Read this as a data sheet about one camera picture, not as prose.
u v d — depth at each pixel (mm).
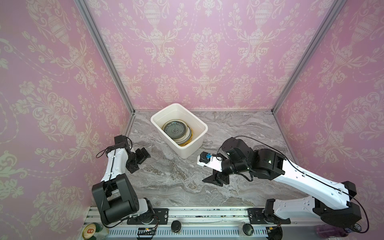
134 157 722
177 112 1025
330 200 385
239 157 456
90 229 622
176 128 1029
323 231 683
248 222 733
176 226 635
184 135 996
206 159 491
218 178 502
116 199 434
